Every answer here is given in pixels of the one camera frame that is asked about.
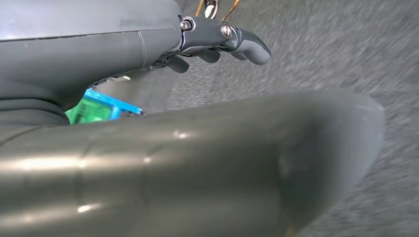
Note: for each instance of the person's foot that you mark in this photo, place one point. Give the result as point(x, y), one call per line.
point(211, 8)

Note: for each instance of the green plastic crate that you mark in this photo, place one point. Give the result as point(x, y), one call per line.
point(88, 114)

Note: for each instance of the blue metal shelf rack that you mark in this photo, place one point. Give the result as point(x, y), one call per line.
point(108, 101)

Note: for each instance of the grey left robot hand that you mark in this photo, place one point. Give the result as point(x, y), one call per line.
point(196, 163)

